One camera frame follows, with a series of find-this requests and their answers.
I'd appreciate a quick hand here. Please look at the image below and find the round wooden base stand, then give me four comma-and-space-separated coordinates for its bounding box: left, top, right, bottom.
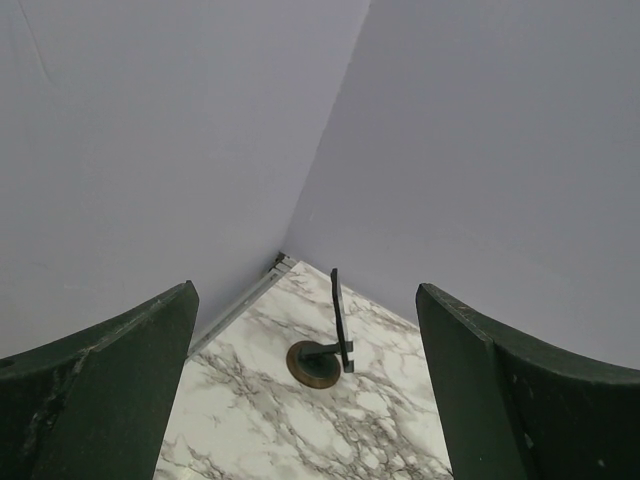
286, 340, 342, 390

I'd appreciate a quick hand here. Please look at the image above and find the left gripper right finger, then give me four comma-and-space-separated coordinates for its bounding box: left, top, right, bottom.
416, 284, 639, 479

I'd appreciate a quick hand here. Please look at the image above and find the black phone back left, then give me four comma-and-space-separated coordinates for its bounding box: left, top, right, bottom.
330, 268, 355, 374

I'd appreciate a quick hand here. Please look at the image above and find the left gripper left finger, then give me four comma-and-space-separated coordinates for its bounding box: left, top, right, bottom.
1, 281, 199, 479

